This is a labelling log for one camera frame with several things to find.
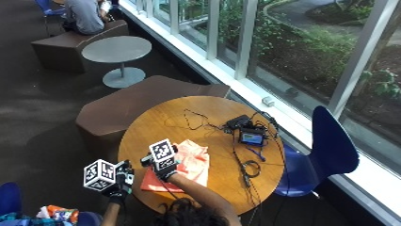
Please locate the white marker cube glove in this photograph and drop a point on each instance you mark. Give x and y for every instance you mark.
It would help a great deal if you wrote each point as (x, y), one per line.
(163, 153)
(99, 175)

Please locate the pile of colourful clothes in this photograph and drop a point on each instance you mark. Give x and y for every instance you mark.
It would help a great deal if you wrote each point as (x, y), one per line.
(53, 216)

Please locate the white marker cube left glove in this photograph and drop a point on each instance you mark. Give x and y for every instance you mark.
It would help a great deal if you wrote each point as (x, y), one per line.
(99, 175)

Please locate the small dark sill fitting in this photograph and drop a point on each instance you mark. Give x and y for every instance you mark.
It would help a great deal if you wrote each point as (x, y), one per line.
(292, 92)

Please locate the dark blue shell chair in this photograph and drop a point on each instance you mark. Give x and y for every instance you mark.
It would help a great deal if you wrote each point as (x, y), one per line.
(329, 150)

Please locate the grey round pedestal table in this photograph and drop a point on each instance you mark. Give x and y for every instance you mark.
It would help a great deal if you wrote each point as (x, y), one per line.
(116, 49)

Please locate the small white sill fitting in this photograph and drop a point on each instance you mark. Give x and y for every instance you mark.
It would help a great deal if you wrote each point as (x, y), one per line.
(268, 101)

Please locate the large brown angular bench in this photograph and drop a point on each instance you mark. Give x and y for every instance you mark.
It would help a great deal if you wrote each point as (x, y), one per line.
(125, 106)

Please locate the person's right hand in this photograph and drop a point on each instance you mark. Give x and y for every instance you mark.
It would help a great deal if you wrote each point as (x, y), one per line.
(167, 171)

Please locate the black electronics box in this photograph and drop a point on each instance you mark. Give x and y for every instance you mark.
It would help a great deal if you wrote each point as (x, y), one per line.
(237, 121)

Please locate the blue chair with metal legs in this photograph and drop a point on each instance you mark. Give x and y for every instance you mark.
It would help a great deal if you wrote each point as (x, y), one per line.
(47, 8)

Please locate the orange and pink cloth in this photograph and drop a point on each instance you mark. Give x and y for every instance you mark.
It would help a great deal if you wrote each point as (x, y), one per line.
(191, 163)

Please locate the blue rounded seat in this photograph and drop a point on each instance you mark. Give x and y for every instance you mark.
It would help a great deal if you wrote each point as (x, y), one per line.
(9, 198)

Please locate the small brown angular bench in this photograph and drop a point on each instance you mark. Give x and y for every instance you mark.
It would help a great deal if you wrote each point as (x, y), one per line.
(63, 50)

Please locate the black device with screen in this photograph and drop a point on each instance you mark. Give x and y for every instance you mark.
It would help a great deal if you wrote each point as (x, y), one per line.
(252, 137)

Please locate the person's left hand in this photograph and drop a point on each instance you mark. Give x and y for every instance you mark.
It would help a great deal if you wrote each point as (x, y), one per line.
(121, 188)

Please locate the white marker cube right glove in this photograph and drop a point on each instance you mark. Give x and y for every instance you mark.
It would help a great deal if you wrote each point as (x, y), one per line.
(163, 153)

